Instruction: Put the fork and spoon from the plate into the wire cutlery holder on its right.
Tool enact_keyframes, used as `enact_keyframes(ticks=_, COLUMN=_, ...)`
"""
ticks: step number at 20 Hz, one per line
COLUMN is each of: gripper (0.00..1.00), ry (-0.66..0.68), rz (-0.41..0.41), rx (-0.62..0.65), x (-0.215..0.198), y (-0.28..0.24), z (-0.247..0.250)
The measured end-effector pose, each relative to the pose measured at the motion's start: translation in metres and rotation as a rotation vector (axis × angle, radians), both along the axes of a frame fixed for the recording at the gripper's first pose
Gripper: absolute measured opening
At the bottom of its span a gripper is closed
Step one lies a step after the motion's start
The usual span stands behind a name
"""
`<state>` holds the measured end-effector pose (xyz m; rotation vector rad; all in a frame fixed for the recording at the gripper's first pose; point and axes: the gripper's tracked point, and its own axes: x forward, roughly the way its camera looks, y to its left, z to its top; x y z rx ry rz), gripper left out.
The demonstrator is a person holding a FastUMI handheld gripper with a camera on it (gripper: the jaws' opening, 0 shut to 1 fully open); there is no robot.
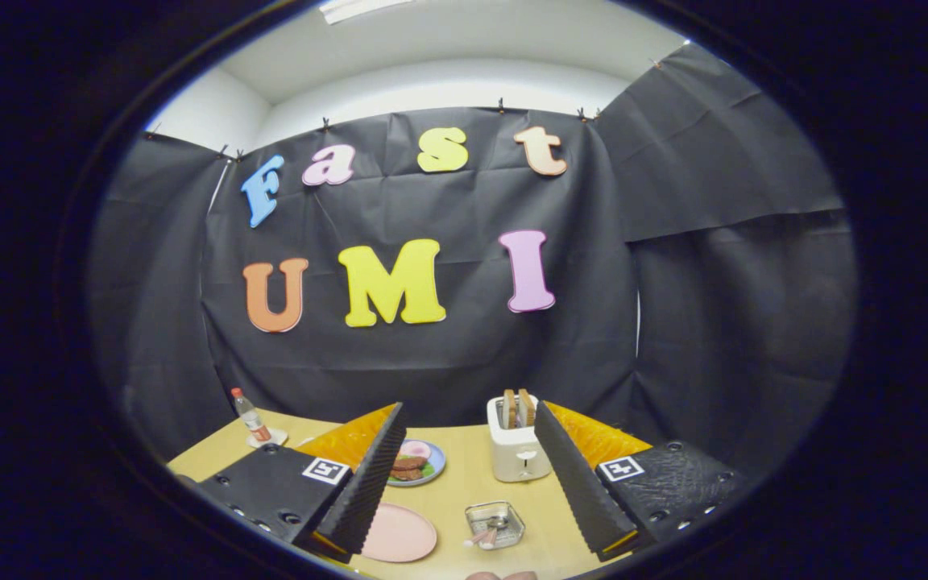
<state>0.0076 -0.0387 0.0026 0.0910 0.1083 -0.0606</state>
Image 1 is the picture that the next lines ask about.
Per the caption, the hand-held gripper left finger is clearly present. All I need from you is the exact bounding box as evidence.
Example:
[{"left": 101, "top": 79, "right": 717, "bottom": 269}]
[{"left": 194, "top": 402, "right": 407, "bottom": 563}]

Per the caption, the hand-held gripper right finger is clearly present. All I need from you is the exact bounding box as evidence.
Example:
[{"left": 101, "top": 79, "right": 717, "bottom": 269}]
[{"left": 534, "top": 400, "right": 747, "bottom": 563}]

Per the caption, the pink plate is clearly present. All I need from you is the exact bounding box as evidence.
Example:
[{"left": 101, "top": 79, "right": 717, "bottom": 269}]
[{"left": 361, "top": 503, "right": 438, "bottom": 563}]

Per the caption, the metal mesh basket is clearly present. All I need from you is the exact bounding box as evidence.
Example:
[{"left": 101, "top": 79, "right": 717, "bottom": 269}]
[{"left": 465, "top": 500, "right": 526, "bottom": 550}]

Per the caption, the blue plate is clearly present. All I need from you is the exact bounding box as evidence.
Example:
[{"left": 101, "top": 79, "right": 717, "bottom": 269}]
[{"left": 387, "top": 439, "right": 446, "bottom": 487}]

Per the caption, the white toaster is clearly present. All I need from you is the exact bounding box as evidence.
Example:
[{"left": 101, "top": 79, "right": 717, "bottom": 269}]
[{"left": 487, "top": 395, "right": 553, "bottom": 483}]

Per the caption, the clear bottle with red cap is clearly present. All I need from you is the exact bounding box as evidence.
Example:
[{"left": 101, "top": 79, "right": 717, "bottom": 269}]
[{"left": 230, "top": 387, "right": 271, "bottom": 442}]

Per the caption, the black backdrop cloth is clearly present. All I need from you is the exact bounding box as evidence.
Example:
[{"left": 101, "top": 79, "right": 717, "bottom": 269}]
[{"left": 85, "top": 40, "right": 860, "bottom": 476}]

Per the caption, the row of small cloth clips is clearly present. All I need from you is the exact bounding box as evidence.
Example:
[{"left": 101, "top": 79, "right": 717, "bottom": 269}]
[{"left": 146, "top": 56, "right": 662, "bottom": 162}]

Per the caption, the ceiling light panel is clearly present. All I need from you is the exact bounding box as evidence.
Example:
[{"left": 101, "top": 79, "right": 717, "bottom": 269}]
[{"left": 321, "top": 0, "right": 416, "bottom": 23}]

